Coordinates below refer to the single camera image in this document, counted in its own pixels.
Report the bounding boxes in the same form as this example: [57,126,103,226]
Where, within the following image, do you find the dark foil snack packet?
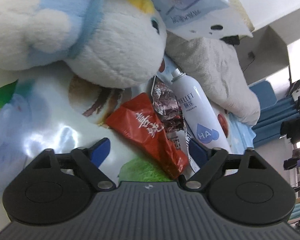
[150,76,184,133]

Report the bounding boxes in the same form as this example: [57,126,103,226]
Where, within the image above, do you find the white printed snack packet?
[165,129,201,173]

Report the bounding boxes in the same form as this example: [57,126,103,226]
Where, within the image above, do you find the grey duvet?
[165,32,261,127]

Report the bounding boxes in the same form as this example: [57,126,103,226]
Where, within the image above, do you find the small black garment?
[220,35,240,46]

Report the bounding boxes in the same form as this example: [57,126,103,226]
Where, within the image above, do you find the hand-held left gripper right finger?
[179,138,267,191]

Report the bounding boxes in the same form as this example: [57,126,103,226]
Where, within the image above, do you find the cream quilted headboard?
[211,0,254,32]

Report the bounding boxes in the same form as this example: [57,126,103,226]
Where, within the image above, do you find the red snack packet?
[105,92,189,180]

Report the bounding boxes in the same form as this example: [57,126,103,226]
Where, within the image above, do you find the light blue plastic bag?
[85,0,253,40]

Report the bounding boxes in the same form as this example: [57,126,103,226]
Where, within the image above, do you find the fruit print bedsheet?
[0,62,255,200]

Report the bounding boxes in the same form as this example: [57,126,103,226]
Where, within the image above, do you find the blue curtain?
[251,97,300,151]

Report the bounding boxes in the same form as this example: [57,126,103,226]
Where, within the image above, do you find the white and blue plush toy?
[0,0,167,88]

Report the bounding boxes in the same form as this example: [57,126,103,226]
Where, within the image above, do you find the blue chair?
[249,80,277,108]

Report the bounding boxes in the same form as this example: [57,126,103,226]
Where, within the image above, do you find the white spray bottle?
[170,68,230,153]

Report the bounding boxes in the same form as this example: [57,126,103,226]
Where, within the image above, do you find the black hanging garment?
[281,116,300,143]

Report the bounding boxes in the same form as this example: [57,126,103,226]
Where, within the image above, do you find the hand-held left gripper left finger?
[30,137,117,191]

